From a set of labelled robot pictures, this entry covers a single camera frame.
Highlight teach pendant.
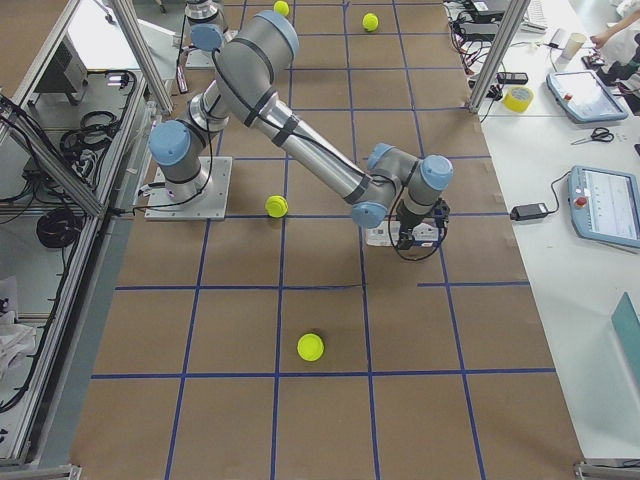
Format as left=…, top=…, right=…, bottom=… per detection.
left=567, top=165, right=639, bottom=249
left=546, top=70, right=628, bottom=123

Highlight paper cup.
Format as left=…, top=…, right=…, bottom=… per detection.
left=561, top=32, right=587, bottom=60

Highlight Wilson tennis ball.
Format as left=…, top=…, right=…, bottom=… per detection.
left=273, top=0, right=290, bottom=17

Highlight Roland Garros tennis ball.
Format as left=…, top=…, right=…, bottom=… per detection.
left=296, top=332, right=325, bottom=362

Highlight yellow tape roll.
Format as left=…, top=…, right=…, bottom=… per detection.
left=504, top=86, right=534, bottom=113

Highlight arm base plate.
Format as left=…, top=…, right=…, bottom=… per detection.
left=144, top=156, right=233, bottom=221

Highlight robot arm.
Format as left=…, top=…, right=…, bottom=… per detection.
left=149, top=10, right=454, bottom=252
left=184, top=0, right=224, bottom=25

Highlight black power adapter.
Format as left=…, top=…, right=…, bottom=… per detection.
left=509, top=203, right=549, bottom=221

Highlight teach pendant far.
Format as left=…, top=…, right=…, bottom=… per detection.
left=546, top=70, right=628, bottom=123

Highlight teach pendant near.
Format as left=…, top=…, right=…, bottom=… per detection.
left=567, top=165, right=639, bottom=249

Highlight black remote device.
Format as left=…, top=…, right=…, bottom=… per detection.
left=496, top=72, right=529, bottom=85

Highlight black scissors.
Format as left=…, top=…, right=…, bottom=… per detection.
left=572, top=127, right=615, bottom=145

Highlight centre tennis ball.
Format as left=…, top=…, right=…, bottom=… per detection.
left=362, top=12, right=379, bottom=32

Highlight tennis ball near base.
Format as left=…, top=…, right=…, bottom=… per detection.
left=264, top=195, right=288, bottom=218

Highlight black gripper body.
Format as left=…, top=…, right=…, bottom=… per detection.
left=387, top=198, right=450, bottom=251

